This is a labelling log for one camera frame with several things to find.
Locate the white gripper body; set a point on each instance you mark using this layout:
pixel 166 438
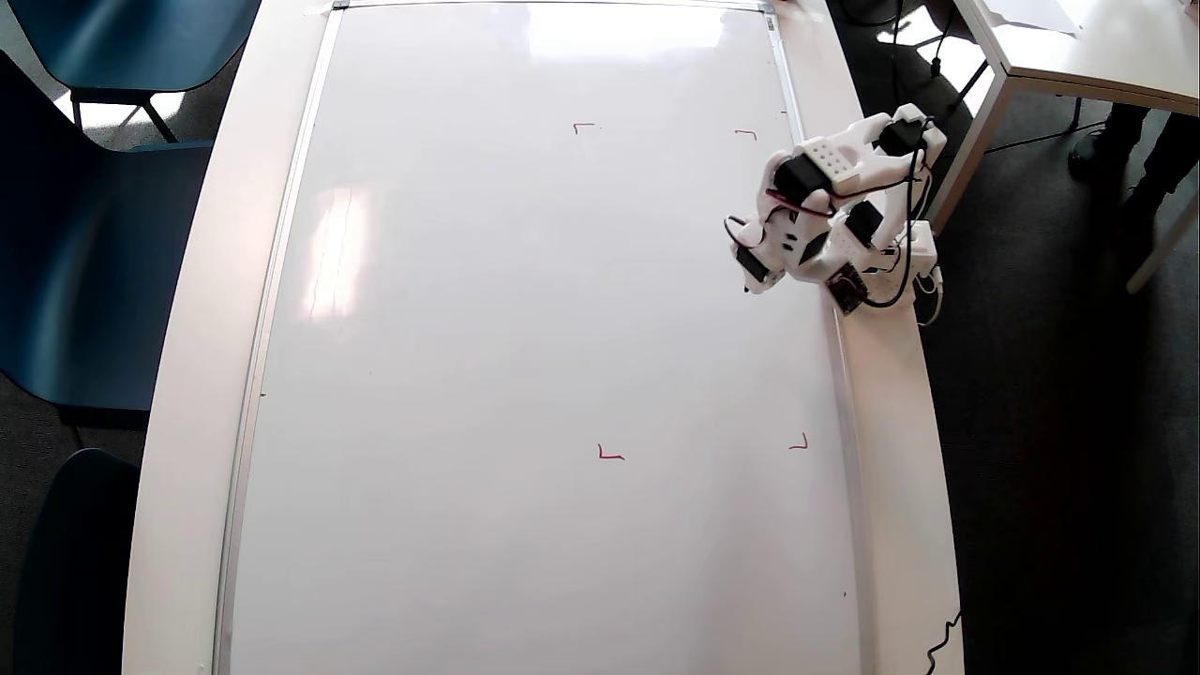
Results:
pixel 752 265

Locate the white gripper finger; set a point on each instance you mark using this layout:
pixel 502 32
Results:
pixel 761 281

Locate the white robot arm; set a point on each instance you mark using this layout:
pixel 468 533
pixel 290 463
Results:
pixel 844 164

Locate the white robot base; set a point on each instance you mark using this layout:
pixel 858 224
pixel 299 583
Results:
pixel 914 248

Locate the large whiteboard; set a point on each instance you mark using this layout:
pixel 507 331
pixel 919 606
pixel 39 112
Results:
pixel 469 375

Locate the white paper sheet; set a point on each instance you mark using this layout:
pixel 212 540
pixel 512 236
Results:
pixel 1031 14

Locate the person in dark clothes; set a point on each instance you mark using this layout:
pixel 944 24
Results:
pixel 1116 141

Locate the white side table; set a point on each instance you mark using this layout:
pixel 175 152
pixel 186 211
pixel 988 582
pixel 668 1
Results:
pixel 1106 52

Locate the blue chair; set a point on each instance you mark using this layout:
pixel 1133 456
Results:
pixel 84 262
pixel 80 572
pixel 131 42

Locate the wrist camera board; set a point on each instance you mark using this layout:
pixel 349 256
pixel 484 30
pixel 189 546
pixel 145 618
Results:
pixel 847 289

